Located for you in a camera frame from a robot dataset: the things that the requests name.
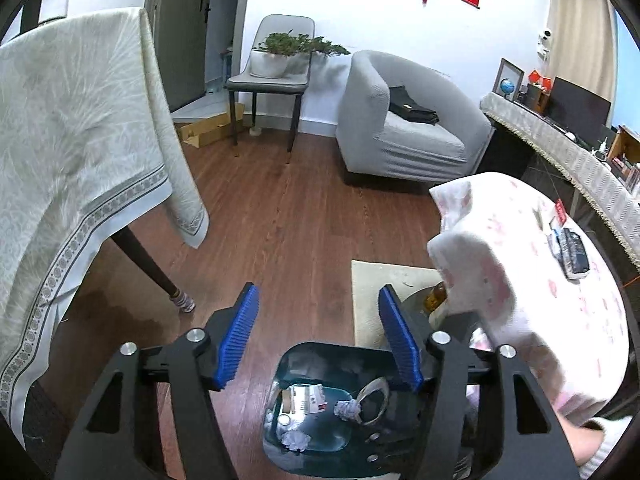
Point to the dark wooden table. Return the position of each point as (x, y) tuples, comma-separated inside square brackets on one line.
[(145, 260)]

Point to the grey door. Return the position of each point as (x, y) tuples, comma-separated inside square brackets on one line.
[(180, 35)]

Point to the small blue globe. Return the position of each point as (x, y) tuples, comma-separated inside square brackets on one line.
[(506, 85)]

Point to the striped table leg sock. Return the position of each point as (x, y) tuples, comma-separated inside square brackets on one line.
[(182, 303)]

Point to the table with beige tablecloth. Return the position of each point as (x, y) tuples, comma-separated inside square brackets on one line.
[(75, 135)]

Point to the grey dining chair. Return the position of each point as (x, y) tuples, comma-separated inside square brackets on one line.
[(270, 85)]

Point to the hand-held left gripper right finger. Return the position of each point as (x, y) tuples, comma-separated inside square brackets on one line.
[(400, 345)]

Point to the flat cardboard box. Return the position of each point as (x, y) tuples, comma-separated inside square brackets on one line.
[(205, 130)]

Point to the pink printed tablecloth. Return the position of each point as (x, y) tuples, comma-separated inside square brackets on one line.
[(500, 270)]

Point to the grey armchair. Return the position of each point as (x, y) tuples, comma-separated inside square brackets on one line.
[(415, 150)]

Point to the small paper ball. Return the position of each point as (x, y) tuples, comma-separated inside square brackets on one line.
[(347, 410)]

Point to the beige fringed cloth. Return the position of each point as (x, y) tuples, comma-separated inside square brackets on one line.
[(550, 145)]

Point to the row of books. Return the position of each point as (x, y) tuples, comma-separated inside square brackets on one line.
[(625, 160)]

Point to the person's right hand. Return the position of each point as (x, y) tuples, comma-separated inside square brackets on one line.
[(575, 440)]

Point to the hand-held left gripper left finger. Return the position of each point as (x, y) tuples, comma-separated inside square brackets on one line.
[(237, 340)]

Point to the blue white plastic wrapper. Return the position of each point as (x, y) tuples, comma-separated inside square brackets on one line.
[(554, 242)]

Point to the potted plant white pot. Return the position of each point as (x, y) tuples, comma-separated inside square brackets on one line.
[(270, 65), (325, 49)]

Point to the grey picture frame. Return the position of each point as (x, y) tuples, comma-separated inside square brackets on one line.
[(515, 72)]

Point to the beige floor mat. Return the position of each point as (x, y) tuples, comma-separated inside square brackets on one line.
[(380, 300)]

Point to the black bag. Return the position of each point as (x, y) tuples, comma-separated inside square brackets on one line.
[(410, 107)]

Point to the small red flags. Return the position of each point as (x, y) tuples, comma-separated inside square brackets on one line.
[(535, 76)]

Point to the beige curtain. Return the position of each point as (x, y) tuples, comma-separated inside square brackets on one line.
[(580, 35)]

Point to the black monitor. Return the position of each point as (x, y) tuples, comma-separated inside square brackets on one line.
[(580, 110)]

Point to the small white plastic lid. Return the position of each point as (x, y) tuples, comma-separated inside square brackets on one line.
[(285, 420)]

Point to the dark teal trash bin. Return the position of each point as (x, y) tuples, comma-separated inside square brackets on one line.
[(330, 447)]

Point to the wooden speaker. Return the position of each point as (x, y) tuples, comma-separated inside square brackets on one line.
[(537, 97)]

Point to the white security camera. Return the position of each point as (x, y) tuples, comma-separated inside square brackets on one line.
[(546, 35)]

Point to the white printed carton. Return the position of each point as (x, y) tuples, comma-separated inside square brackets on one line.
[(305, 399)]

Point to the large paper ball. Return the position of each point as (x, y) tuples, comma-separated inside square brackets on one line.
[(295, 440)]

